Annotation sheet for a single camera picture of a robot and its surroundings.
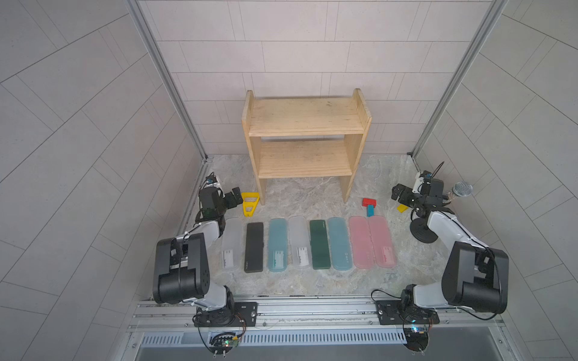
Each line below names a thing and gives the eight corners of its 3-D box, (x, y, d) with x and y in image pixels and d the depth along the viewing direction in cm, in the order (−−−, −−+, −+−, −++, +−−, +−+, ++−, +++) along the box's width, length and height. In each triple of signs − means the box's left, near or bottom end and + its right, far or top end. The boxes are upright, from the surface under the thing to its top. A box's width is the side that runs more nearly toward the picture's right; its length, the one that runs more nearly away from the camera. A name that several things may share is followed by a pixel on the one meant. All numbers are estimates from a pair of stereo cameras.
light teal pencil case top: (265, 271, 82) (264, 270, 80) (270, 220, 95) (269, 218, 94) (286, 271, 82) (286, 270, 80) (288, 220, 95) (288, 218, 94)
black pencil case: (245, 273, 81) (243, 271, 79) (248, 225, 93) (247, 223, 92) (263, 271, 82) (262, 269, 80) (264, 224, 94) (263, 221, 92)
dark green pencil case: (313, 269, 82) (313, 268, 81) (309, 222, 94) (309, 220, 93) (330, 268, 82) (331, 267, 81) (324, 221, 95) (325, 219, 93)
